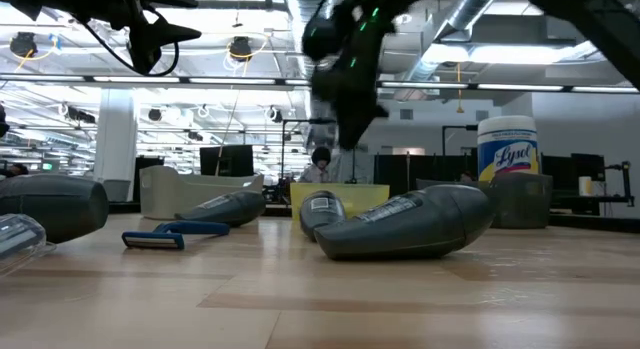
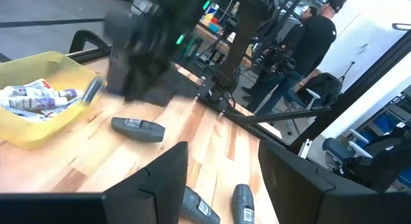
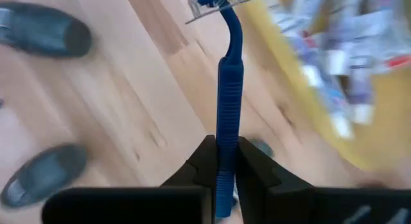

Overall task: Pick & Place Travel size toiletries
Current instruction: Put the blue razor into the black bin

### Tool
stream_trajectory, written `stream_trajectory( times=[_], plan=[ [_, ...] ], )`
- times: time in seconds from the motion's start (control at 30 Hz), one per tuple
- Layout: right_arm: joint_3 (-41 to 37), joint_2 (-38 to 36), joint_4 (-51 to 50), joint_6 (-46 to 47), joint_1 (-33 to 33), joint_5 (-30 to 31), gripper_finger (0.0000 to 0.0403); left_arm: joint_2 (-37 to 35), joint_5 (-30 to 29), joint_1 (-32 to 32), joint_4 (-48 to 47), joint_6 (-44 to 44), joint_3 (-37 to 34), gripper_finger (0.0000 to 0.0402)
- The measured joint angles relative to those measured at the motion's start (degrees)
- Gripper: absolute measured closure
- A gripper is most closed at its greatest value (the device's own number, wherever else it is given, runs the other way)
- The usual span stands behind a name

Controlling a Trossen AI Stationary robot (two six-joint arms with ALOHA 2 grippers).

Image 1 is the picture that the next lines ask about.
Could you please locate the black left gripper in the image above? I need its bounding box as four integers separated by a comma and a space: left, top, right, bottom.
64, 0, 202, 75

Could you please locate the silver ventilation duct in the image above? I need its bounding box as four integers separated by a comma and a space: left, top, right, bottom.
394, 0, 505, 100
285, 0, 342, 155

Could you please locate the yellow translucent plastic bin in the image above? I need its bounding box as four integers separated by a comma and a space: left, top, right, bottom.
289, 182, 391, 221

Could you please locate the overhead LED light strip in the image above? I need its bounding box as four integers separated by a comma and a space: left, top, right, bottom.
0, 73, 640, 95

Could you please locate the grey waste bin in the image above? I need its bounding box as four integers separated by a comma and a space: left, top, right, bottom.
102, 178, 133, 204

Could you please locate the dark grey plastic bin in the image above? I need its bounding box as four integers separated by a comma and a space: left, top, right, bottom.
415, 171, 554, 230

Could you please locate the yellow hanging cord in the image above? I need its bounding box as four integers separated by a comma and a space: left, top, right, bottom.
454, 62, 465, 115

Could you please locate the black camera stand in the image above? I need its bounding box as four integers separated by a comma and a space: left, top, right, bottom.
603, 161, 636, 209

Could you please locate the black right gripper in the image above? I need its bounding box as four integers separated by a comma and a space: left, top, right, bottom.
302, 0, 401, 150

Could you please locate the black partition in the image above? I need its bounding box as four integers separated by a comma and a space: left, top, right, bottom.
373, 153, 480, 210

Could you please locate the white column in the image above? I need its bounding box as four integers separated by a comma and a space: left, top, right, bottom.
92, 87, 139, 203

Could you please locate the Lysol wipes canister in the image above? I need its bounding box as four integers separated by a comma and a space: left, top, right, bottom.
476, 115, 541, 183

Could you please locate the hanging cable reel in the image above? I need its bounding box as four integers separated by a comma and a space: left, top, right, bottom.
227, 35, 254, 64
8, 31, 39, 59

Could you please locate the black computer monitor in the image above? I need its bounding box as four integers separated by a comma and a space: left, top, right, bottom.
540, 153, 607, 195
199, 145, 255, 178

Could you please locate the black cabinet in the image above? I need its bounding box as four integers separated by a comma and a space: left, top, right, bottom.
133, 156, 166, 204

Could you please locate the blue disposable razor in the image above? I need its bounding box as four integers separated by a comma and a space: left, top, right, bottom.
121, 220, 232, 252

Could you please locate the light grey plastic bin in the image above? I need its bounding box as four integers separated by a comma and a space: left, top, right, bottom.
139, 165, 266, 222

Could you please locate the clear plastic piece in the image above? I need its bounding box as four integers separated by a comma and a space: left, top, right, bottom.
0, 213, 57, 279

